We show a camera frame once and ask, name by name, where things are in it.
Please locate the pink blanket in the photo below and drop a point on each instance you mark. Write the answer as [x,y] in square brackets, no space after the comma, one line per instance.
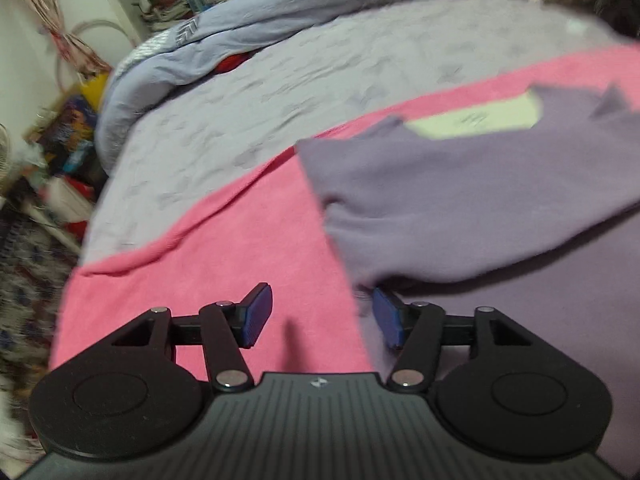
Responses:
[225,240]

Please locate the pile of colourful clutter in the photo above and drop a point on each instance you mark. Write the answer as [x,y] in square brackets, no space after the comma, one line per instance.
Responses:
[70,132]

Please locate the white fan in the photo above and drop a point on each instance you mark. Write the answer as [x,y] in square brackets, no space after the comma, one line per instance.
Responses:
[4,160]

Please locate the purple sweater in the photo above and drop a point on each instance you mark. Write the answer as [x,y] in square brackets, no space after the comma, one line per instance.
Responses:
[450,195]

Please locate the white hoop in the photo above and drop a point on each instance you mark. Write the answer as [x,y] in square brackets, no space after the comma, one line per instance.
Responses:
[67,45]

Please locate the yellow bag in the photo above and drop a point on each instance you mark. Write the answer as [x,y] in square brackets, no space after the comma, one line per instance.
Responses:
[95,90]

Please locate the red white bag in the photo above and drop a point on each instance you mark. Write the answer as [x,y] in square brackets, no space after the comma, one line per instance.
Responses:
[70,202]

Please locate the lavender bed sheet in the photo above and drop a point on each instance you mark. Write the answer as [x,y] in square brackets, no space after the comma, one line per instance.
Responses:
[300,90]

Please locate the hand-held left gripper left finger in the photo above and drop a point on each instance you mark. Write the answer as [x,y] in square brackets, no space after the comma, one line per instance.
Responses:
[257,312]

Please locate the red cloth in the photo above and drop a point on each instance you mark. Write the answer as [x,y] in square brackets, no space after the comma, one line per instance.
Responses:
[231,62]

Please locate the red white curtain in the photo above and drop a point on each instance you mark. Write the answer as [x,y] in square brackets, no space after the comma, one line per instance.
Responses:
[55,15]

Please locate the light blue duvet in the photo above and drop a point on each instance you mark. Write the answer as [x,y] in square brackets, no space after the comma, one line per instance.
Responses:
[240,30]

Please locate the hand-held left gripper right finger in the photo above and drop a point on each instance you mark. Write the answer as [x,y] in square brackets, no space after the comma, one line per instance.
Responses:
[386,317]

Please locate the dark patterned rug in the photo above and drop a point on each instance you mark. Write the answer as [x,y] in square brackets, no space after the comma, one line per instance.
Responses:
[30,300]

